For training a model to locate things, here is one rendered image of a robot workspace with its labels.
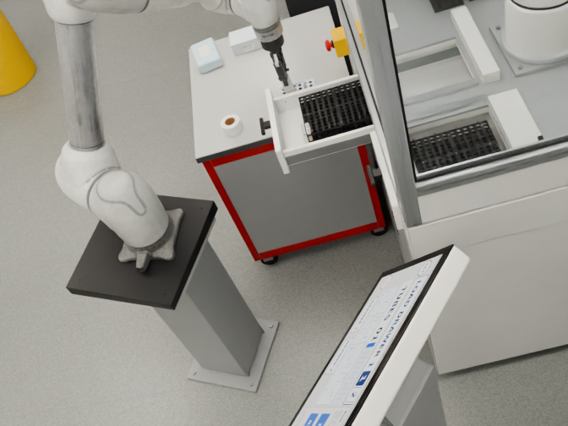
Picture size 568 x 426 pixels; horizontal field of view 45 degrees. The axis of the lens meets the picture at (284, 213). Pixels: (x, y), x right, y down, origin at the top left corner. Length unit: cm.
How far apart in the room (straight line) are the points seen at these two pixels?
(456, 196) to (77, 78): 105
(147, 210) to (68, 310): 136
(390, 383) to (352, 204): 146
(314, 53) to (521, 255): 109
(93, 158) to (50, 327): 135
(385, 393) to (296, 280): 164
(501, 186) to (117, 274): 114
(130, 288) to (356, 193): 98
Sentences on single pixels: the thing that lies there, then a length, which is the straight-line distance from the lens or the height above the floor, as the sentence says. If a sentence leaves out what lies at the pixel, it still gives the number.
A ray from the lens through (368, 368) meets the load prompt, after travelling 131.
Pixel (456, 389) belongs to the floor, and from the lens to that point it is 253.
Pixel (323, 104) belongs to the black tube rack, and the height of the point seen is 90.
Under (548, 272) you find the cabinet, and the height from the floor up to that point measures 56.
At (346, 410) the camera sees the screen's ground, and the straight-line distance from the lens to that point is 128.
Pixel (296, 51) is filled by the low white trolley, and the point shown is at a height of 76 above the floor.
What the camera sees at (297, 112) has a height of 84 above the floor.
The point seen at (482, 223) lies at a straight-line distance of 179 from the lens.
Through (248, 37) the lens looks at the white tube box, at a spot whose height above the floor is 81.
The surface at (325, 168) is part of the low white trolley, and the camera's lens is 247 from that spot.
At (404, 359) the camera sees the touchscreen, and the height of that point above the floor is 118.
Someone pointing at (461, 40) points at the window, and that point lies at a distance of 137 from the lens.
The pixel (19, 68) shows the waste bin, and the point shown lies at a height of 12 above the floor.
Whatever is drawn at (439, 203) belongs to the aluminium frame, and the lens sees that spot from 168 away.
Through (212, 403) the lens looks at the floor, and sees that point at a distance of 270.
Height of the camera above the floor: 233
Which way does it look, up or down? 49 degrees down
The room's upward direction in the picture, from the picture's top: 24 degrees counter-clockwise
